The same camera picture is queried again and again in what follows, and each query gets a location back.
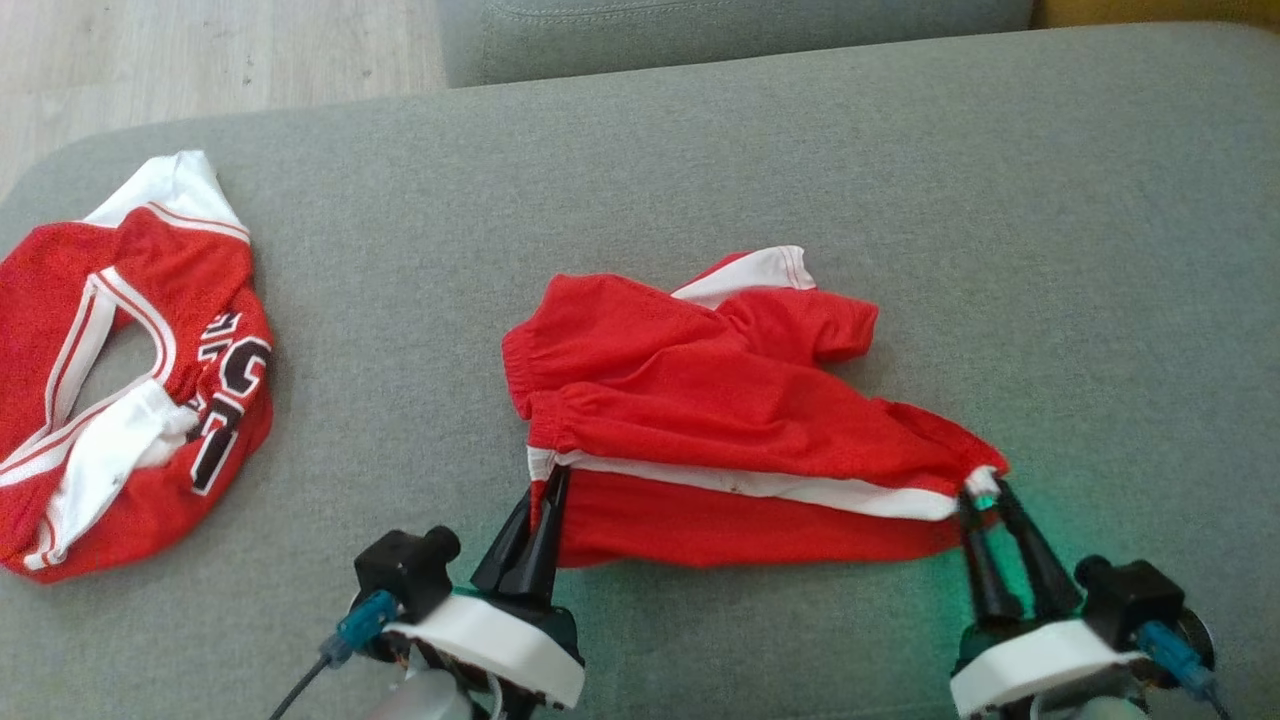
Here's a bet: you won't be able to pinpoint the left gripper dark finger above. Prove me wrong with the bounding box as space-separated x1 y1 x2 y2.
497 464 572 609
470 488 536 593

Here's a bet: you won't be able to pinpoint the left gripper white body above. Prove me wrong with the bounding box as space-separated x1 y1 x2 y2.
380 585 587 720

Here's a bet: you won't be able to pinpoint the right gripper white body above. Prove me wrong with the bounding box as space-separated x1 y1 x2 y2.
948 610 1143 719

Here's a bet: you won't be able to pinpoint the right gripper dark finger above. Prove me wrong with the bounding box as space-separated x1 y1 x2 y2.
957 493 1024 628
994 481 1084 618

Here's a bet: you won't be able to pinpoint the red shorts with white stripe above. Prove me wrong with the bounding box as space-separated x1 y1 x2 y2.
502 245 1011 570

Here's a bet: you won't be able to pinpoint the grey sofa seat cushion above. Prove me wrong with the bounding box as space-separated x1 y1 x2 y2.
0 22 1280 720

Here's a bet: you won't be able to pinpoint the red white lettered jersey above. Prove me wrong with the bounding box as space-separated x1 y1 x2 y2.
0 150 275 584

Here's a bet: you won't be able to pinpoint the grey sofa back cushion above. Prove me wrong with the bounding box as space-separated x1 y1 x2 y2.
438 0 1037 89

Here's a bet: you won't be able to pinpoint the right arm blue-plug black cable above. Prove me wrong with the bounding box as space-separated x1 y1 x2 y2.
1138 620 1233 720

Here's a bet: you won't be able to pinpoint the arm blue-plug black cable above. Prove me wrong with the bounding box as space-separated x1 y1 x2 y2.
1138 620 1233 720
268 589 403 720

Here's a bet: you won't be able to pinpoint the left arm blue-plug black cable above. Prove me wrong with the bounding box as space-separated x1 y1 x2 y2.
268 589 403 720

